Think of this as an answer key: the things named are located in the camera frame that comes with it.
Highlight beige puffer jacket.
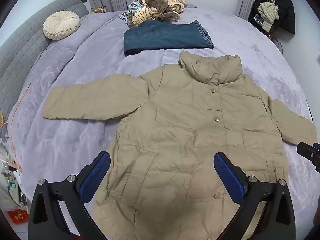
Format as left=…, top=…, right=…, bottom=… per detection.
left=42, top=50, right=318, bottom=240

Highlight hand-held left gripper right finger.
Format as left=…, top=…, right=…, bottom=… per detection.
left=213, top=151, right=296, bottom=240

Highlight grey quilted headboard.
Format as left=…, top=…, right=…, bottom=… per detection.
left=0, top=0, right=90, bottom=117

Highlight clutter beside bed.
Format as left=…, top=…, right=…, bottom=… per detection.
left=0, top=140, right=28, bottom=208

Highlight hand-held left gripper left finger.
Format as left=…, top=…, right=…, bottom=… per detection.
left=28, top=151, right=111, bottom=240

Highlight striped brown plush clothes pile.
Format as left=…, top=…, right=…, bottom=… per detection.
left=128, top=0, right=187, bottom=27

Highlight grey round fan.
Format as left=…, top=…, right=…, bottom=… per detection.
left=272, top=38, right=283, bottom=54

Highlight orange cable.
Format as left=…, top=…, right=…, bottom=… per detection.
left=0, top=81, right=33, bottom=173

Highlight round cream cushion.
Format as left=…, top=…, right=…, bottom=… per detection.
left=42, top=11, right=81, bottom=40

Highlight pale beige hanging garment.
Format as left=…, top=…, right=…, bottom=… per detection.
left=257, top=2, right=280, bottom=32

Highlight black flat panel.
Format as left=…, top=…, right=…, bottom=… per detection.
left=305, top=99, right=313, bottom=121

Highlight black hanging coat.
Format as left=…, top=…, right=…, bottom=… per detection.
left=247, top=0, right=296, bottom=39

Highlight folded blue jeans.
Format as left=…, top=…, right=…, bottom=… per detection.
left=124, top=20, right=215, bottom=57

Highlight colourful printed cloth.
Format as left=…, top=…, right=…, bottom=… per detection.
left=118, top=2, right=140, bottom=25

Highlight lavender plush blanket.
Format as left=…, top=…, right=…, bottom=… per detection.
left=5, top=5, right=320, bottom=240

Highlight red packet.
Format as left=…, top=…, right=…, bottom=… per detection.
left=7, top=209, right=29, bottom=224

